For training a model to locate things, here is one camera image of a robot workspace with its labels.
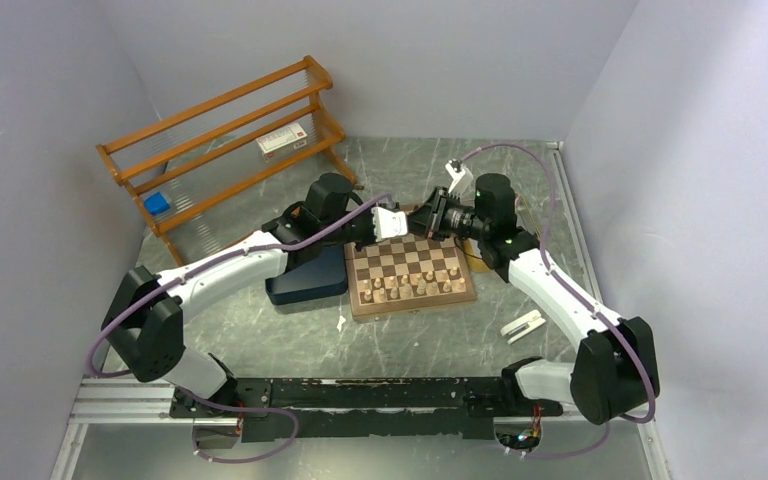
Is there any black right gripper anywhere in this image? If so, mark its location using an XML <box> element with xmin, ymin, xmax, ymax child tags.
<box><xmin>406</xmin><ymin>185</ymin><xmax>488</xmax><ymax>241</ymax></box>

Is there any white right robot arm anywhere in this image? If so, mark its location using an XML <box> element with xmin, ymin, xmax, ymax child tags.
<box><xmin>407</xmin><ymin>174</ymin><xmax>660</xmax><ymax>425</ymax></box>

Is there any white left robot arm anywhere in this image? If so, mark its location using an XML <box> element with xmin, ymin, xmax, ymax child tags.
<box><xmin>101</xmin><ymin>174</ymin><xmax>391</xmax><ymax>416</ymax></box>

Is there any wooden chess board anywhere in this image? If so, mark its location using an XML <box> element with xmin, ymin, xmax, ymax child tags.
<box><xmin>344</xmin><ymin>234</ymin><xmax>477</xmax><ymax>322</ymax></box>

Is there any light chess pieces row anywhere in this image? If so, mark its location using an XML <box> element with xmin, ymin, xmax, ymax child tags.
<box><xmin>349</xmin><ymin>267</ymin><xmax>477</xmax><ymax>306</ymax></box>

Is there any blue metal tin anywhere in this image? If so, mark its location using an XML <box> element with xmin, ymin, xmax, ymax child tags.
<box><xmin>264</xmin><ymin>245</ymin><xmax>349</xmax><ymax>306</ymax></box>

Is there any white red box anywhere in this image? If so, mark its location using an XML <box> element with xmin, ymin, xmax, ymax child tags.
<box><xmin>255</xmin><ymin>122</ymin><xmax>309</xmax><ymax>162</ymax></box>

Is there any orange wooden rack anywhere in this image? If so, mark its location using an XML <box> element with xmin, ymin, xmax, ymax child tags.
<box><xmin>96</xmin><ymin>56</ymin><xmax>362</xmax><ymax>265</ymax></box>

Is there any blue small object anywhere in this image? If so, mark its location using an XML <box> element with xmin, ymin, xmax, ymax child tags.
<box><xmin>143</xmin><ymin>192</ymin><xmax>171</xmax><ymax>216</ymax></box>

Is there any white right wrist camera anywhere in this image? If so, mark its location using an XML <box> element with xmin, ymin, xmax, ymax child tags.
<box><xmin>445</xmin><ymin>159</ymin><xmax>474</xmax><ymax>198</ymax></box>

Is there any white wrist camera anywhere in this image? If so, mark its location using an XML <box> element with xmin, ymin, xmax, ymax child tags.
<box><xmin>371</xmin><ymin>206</ymin><xmax>409</xmax><ymax>243</ymax></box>
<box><xmin>445</xmin><ymin>159</ymin><xmax>474</xmax><ymax>198</ymax></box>

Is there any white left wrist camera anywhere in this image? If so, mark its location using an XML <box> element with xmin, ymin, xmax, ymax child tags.
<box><xmin>371</xmin><ymin>206</ymin><xmax>409</xmax><ymax>243</ymax></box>

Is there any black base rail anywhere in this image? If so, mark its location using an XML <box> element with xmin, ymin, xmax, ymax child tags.
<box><xmin>169</xmin><ymin>376</ymin><xmax>564</xmax><ymax>443</ymax></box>

